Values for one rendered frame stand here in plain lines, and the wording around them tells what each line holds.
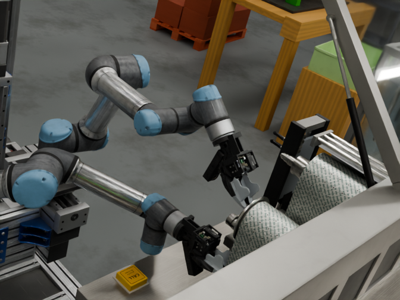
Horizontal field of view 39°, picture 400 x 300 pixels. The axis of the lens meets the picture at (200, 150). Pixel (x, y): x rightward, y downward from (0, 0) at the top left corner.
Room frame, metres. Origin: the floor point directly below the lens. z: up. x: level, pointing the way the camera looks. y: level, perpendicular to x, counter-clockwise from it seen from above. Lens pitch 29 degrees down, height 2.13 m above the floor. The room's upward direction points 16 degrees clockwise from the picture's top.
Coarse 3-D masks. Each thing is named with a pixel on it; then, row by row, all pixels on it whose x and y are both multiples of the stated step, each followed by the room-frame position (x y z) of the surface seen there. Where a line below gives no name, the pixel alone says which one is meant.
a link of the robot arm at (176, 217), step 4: (176, 212) 1.38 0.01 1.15; (180, 212) 1.39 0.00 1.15; (168, 216) 1.37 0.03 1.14; (172, 216) 1.37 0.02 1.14; (176, 216) 1.37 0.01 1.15; (180, 216) 1.37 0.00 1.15; (184, 216) 1.38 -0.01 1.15; (168, 220) 1.36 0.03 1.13; (172, 220) 1.36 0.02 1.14; (176, 220) 1.35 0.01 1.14; (180, 220) 1.36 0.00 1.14; (164, 224) 1.36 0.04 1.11; (168, 224) 1.35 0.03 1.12; (172, 224) 1.35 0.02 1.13; (176, 224) 1.34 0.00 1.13; (164, 228) 1.36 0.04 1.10; (168, 228) 1.35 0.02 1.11; (172, 228) 1.34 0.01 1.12; (168, 232) 1.35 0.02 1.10; (172, 232) 1.34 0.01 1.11; (172, 236) 1.34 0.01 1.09
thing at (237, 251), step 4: (236, 244) 1.25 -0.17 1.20; (232, 248) 1.25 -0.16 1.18; (236, 248) 1.25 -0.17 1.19; (240, 248) 1.24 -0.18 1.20; (244, 248) 1.23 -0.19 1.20; (232, 252) 1.25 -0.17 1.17; (236, 252) 1.24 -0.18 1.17; (240, 252) 1.24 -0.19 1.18; (244, 252) 1.23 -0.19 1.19; (248, 252) 1.22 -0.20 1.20; (232, 256) 1.25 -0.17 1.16; (236, 256) 1.24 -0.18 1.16; (240, 256) 1.24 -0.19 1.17; (228, 260) 1.25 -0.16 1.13; (232, 260) 1.25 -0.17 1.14; (228, 264) 1.25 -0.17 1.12
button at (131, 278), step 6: (126, 270) 1.33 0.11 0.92; (132, 270) 1.34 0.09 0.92; (138, 270) 1.34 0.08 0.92; (120, 276) 1.30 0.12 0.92; (126, 276) 1.30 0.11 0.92; (132, 276) 1.31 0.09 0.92; (138, 276) 1.32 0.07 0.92; (144, 276) 1.33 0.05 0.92; (120, 282) 1.30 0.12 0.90; (126, 282) 1.28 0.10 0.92; (132, 282) 1.29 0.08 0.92; (138, 282) 1.30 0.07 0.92; (144, 282) 1.31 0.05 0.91; (126, 288) 1.28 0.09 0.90; (132, 288) 1.28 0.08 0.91
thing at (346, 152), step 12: (324, 132) 1.56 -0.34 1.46; (312, 144) 1.51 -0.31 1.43; (324, 144) 1.50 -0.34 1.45; (336, 144) 1.51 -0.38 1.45; (348, 144) 1.53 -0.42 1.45; (336, 156) 1.47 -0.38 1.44; (348, 156) 1.45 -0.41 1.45; (360, 168) 1.43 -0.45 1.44; (372, 168) 1.45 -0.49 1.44; (384, 168) 1.46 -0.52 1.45
